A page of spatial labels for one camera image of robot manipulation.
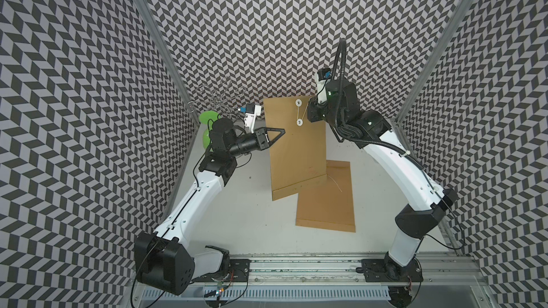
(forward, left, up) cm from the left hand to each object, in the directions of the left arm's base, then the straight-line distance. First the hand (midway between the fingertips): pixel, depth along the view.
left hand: (284, 134), depth 66 cm
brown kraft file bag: (-8, -18, -36) cm, 41 cm away
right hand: (+10, -10, +5) cm, 14 cm away
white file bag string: (+2, -23, -36) cm, 43 cm away
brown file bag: (+4, -5, -18) cm, 19 cm away
